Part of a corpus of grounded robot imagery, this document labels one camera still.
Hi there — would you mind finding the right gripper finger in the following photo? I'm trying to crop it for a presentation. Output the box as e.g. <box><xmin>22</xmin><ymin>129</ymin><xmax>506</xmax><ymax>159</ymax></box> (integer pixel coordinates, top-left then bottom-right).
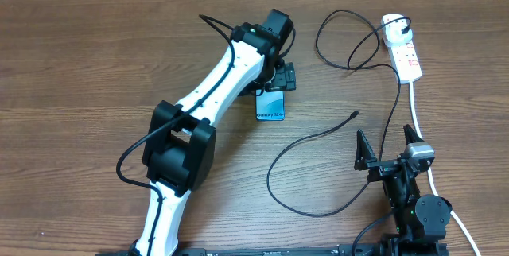
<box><xmin>354</xmin><ymin>130</ymin><xmax>377</xmax><ymax>171</ymax></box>
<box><xmin>403</xmin><ymin>124</ymin><xmax>423</xmax><ymax>145</ymax></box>

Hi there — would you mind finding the Samsung Galaxy smartphone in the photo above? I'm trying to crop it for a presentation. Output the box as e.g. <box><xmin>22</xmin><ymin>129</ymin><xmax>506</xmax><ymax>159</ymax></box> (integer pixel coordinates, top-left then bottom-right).
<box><xmin>255</xmin><ymin>90</ymin><xmax>285</xmax><ymax>121</ymax></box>

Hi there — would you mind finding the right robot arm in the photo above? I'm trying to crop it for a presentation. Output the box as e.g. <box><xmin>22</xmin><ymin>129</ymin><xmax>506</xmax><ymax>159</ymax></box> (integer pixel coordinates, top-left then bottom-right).
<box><xmin>352</xmin><ymin>125</ymin><xmax>453</xmax><ymax>255</ymax></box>

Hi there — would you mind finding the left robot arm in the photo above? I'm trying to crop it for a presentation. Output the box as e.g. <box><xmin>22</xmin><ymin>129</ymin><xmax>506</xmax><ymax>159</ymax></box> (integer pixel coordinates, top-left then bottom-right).
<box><xmin>127</xmin><ymin>10</ymin><xmax>296</xmax><ymax>255</ymax></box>

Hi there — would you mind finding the white power strip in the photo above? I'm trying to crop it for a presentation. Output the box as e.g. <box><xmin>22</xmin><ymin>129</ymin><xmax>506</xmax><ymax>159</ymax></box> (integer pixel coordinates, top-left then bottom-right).
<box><xmin>387</xmin><ymin>26</ymin><xmax>422</xmax><ymax>84</ymax></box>

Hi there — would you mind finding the black USB charging cable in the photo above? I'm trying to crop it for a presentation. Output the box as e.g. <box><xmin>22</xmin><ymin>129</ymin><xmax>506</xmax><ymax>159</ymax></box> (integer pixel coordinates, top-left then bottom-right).
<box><xmin>266</xmin><ymin>9</ymin><xmax>413</xmax><ymax>219</ymax></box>

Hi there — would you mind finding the white USB wall charger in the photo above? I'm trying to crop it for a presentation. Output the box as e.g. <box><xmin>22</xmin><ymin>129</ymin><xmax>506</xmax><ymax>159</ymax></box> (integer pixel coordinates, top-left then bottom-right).
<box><xmin>381</xmin><ymin>14</ymin><xmax>413</xmax><ymax>48</ymax></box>

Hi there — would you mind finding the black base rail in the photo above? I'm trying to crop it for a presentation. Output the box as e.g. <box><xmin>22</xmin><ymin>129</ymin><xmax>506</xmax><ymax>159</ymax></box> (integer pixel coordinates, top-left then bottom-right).
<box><xmin>95</xmin><ymin>243</ymin><xmax>449</xmax><ymax>256</ymax></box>

